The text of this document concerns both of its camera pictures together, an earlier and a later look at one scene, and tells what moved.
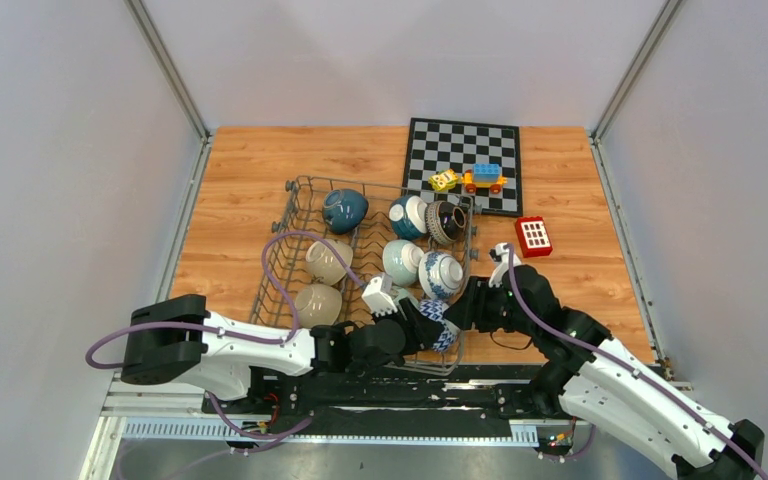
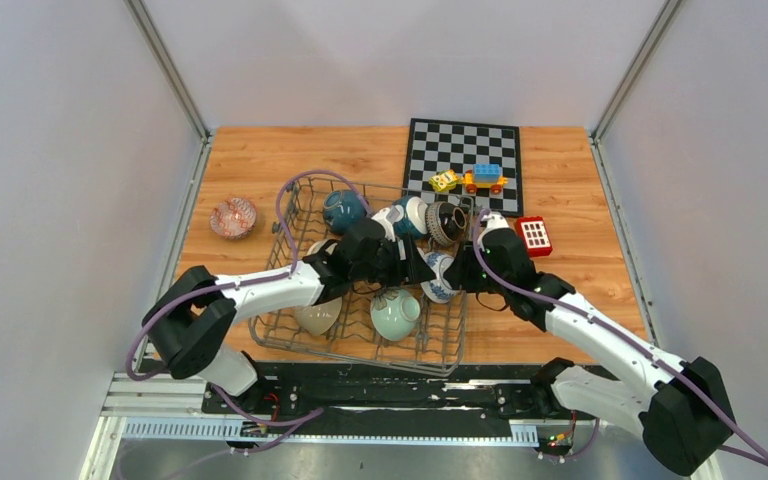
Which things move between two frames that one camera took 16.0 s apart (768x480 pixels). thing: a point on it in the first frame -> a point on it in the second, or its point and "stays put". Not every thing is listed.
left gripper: (419, 330) -> (412, 267)
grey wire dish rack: (336, 234) stays put
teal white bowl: (408, 217) stays put
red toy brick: (534, 236) stays put
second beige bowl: (318, 305) stays put
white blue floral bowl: (440, 274) stays put
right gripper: (472, 307) -> (459, 273)
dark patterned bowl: (443, 221) stays put
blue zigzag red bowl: (434, 309) -> (233, 218)
